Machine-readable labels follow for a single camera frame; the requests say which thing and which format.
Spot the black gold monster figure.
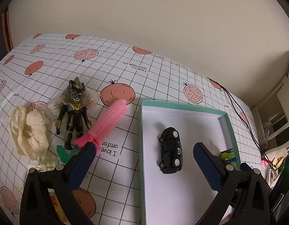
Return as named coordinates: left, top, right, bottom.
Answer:
left=54, top=77, right=92, bottom=150

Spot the colourful block toy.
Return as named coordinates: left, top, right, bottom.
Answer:
left=218, top=148, right=239, bottom=166

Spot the teal white shallow box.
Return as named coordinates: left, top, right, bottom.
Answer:
left=139, top=100, right=237, bottom=224

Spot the orange snack packet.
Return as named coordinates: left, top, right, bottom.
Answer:
left=48, top=189, right=68, bottom=224

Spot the pink hair roller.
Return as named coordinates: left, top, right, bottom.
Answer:
left=73, top=99, right=128, bottom=150

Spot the black toy car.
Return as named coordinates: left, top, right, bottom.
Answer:
left=159, top=127, right=182, bottom=174

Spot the cream knitted scrunchie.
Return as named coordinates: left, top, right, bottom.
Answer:
left=9, top=106, right=49, bottom=161

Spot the cream wooden shelf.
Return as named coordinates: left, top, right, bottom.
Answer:
left=251, top=51, right=289, bottom=150

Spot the green plastic toy figure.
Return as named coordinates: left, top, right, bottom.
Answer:
left=56, top=145, right=77, bottom=164

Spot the cream hair claw clip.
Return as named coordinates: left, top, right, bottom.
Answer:
left=27, top=156, right=58, bottom=172

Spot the grid fruit pattern tablecloth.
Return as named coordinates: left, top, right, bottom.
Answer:
left=0, top=34, right=261, bottom=224

